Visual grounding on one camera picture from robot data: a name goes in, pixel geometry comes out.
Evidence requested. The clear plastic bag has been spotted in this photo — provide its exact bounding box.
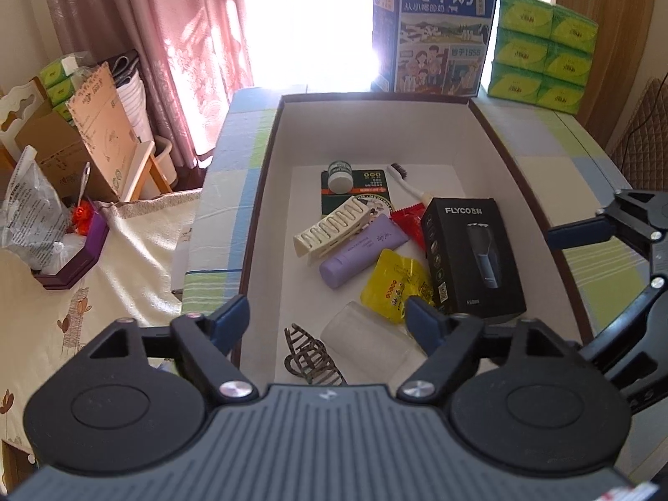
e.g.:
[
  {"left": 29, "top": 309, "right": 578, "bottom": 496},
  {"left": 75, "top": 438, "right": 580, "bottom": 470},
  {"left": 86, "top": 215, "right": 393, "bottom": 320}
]
[{"left": 0, "top": 145, "right": 72, "bottom": 273}]

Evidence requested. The black shaver box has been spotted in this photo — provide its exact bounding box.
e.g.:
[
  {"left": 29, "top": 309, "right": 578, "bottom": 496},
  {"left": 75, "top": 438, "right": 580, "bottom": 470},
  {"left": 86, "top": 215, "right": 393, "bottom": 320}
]
[{"left": 420, "top": 197, "right": 527, "bottom": 324}]

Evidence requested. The red snack packet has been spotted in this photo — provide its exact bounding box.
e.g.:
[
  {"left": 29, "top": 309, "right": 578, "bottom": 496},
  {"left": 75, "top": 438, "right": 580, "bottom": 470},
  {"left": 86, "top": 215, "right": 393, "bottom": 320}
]
[{"left": 390, "top": 202, "right": 430, "bottom": 252}]

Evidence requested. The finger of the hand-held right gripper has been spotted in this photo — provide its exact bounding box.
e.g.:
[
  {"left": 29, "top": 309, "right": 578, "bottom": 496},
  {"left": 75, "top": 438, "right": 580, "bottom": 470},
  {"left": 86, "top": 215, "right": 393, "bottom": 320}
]
[
  {"left": 578, "top": 274, "right": 668, "bottom": 377},
  {"left": 547, "top": 188, "right": 668, "bottom": 278}
]

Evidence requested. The brown quilted chair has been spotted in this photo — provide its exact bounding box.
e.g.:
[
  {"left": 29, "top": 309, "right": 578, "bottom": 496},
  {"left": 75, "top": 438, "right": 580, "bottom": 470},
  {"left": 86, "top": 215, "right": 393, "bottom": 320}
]
[{"left": 608, "top": 77, "right": 668, "bottom": 192}]

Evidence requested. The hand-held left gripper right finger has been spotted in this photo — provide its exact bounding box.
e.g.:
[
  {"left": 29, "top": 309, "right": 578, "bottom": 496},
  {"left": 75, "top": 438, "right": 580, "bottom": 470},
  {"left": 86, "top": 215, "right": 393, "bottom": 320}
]
[{"left": 395, "top": 296, "right": 581, "bottom": 406}]

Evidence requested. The cream embroidered cloth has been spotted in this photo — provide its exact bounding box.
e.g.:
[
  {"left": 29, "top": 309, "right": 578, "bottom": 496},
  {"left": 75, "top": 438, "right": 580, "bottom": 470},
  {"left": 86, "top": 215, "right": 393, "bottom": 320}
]
[{"left": 0, "top": 188, "right": 205, "bottom": 461}]

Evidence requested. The brown cardboard carton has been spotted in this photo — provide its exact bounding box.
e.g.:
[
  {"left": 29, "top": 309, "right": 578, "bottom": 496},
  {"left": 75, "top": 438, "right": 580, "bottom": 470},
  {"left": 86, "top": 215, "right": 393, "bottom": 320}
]
[{"left": 15, "top": 109, "right": 122, "bottom": 202}]

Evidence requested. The green tissue box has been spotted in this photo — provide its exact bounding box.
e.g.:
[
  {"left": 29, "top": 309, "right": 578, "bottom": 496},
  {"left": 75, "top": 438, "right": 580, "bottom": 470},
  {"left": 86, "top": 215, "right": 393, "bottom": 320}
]
[{"left": 39, "top": 55, "right": 80, "bottom": 122}]

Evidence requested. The purple box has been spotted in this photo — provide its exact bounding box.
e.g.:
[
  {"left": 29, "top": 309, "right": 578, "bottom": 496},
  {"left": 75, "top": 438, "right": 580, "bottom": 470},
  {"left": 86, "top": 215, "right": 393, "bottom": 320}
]
[{"left": 31, "top": 197, "right": 111, "bottom": 291}]

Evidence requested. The brown claw hair clip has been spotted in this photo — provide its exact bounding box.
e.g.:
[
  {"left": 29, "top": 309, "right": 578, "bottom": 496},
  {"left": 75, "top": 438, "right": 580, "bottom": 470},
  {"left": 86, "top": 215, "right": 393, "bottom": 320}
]
[{"left": 283, "top": 324, "right": 348, "bottom": 386}]

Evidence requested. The black cable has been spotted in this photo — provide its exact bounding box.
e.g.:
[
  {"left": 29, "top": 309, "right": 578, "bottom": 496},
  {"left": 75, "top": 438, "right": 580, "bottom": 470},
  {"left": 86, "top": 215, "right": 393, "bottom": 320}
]
[{"left": 623, "top": 70, "right": 668, "bottom": 148}]

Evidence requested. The brown cardboard box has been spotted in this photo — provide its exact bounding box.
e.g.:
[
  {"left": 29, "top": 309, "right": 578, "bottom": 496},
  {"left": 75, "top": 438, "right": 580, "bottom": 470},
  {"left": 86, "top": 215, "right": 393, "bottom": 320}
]
[{"left": 230, "top": 91, "right": 596, "bottom": 385}]

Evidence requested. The stack of green tissue packs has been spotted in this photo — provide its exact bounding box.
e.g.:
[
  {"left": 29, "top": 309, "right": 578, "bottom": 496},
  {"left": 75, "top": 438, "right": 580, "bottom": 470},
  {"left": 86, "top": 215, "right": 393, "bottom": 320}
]
[{"left": 488, "top": 0, "right": 600, "bottom": 116}]

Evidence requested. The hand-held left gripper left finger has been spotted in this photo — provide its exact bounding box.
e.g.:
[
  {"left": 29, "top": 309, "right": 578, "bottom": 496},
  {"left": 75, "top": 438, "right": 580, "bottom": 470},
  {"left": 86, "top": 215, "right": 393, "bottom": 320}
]
[{"left": 81, "top": 295, "right": 260, "bottom": 407}]

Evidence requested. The white carved wooden chair back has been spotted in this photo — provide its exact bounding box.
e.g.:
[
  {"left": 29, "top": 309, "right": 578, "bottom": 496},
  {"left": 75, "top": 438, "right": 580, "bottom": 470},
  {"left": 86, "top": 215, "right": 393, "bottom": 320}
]
[{"left": 0, "top": 77, "right": 51, "bottom": 164}]

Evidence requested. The blue printed milk carton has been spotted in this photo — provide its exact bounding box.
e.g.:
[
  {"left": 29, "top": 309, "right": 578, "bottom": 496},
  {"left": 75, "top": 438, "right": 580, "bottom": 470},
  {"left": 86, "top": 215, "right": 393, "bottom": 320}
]
[{"left": 370, "top": 0, "right": 501, "bottom": 98}]

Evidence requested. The green printed card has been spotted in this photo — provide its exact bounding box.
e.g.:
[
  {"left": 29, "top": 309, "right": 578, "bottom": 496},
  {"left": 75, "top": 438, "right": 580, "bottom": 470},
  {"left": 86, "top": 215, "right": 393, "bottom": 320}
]
[{"left": 319, "top": 167, "right": 394, "bottom": 218}]

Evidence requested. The white toothbrush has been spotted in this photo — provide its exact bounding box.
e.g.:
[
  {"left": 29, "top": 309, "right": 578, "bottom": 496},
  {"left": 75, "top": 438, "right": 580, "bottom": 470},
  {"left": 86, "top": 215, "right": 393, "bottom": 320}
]
[{"left": 386, "top": 163, "right": 432, "bottom": 205}]

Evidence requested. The clear plastic bottle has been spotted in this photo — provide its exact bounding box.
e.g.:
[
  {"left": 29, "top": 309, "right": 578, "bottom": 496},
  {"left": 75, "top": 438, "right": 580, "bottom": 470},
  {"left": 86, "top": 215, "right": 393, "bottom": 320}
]
[{"left": 319, "top": 301, "right": 418, "bottom": 382}]

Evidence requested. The pink curtain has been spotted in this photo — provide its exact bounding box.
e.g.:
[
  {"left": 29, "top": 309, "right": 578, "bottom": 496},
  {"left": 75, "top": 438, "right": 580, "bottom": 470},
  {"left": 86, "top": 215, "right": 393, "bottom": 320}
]
[{"left": 36, "top": 0, "right": 258, "bottom": 169}]

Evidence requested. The wooden wardrobe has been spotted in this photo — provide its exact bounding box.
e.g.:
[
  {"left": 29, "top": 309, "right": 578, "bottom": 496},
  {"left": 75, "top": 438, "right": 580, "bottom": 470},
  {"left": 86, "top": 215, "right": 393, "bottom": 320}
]
[{"left": 556, "top": 0, "right": 668, "bottom": 153}]

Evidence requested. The tan cardboard flap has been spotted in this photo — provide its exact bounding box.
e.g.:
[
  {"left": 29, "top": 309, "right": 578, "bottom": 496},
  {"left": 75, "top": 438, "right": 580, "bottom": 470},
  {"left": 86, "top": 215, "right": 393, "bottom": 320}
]
[{"left": 67, "top": 61, "right": 138, "bottom": 202}]

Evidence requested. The purple tube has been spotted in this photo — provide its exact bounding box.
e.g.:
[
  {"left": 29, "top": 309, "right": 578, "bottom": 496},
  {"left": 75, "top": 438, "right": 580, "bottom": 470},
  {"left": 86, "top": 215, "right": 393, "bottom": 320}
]
[{"left": 319, "top": 214, "right": 409, "bottom": 291}]

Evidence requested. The small green white jar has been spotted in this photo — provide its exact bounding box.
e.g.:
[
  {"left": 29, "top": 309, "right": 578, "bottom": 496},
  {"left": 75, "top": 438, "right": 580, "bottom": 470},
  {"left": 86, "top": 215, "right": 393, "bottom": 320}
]
[{"left": 327, "top": 162, "right": 354, "bottom": 194}]

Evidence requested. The yellow snack packet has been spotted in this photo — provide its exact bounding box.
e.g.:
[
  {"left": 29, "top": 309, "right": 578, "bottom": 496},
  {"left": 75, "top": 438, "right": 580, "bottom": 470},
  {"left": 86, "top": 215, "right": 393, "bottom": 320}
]
[{"left": 360, "top": 249, "right": 437, "bottom": 325}]

